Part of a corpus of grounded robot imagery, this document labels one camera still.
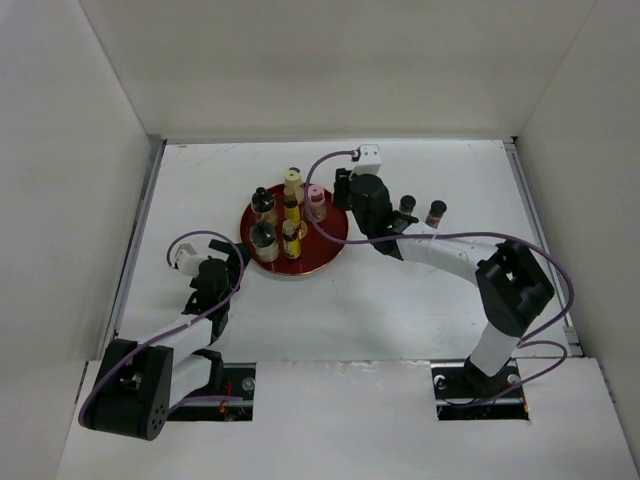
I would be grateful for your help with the black cap spice right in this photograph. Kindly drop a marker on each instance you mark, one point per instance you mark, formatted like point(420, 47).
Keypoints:
point(435, 214)

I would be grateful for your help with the red round tray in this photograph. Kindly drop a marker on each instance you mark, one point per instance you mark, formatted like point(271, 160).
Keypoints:
point(316, 251)

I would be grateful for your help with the black knob glass jar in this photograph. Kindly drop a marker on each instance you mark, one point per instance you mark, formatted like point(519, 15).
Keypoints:
point(263, 206)

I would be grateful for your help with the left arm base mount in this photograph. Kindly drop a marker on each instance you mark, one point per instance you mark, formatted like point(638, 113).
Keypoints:
point(229, 399)

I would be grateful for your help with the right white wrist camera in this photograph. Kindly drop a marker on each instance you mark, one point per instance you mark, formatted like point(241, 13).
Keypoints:
point(366, 159)

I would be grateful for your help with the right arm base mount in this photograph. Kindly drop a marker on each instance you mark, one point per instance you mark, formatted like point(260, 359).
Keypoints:
point(463, 395)

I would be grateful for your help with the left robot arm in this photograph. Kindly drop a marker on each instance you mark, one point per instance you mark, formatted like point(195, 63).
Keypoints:
point(176, 375)

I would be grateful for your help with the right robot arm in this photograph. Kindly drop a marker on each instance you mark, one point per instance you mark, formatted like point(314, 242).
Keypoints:
point(513, 288)

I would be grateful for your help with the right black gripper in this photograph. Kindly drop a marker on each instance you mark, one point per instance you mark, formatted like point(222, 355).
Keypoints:
point(343, 185)

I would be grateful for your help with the black cap spice middle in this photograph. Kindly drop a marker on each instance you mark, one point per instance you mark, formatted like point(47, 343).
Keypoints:
point(407, 204)

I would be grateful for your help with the black cap spice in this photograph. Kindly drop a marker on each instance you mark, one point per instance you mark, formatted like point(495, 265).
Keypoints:
point(407, 204)
point(435, 214)

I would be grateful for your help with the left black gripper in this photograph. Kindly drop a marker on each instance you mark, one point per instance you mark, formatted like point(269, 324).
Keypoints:
point(234, 267)

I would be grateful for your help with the pink cap spice jar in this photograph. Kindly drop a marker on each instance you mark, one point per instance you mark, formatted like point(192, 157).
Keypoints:
point(315, 209)

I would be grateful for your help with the yellow label bottle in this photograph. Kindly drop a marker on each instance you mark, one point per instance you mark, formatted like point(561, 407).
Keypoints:
point(291, 241)
point(292, 211)

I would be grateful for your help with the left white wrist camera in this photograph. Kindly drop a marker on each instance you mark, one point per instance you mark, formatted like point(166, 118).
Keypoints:
point(187, 261)

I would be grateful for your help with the yellow cap spice jar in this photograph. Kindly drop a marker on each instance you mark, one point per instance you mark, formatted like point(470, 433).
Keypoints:
point(293, 179)

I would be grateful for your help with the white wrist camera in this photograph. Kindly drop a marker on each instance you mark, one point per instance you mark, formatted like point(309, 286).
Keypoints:
point(187, 261)
point(366, 159)

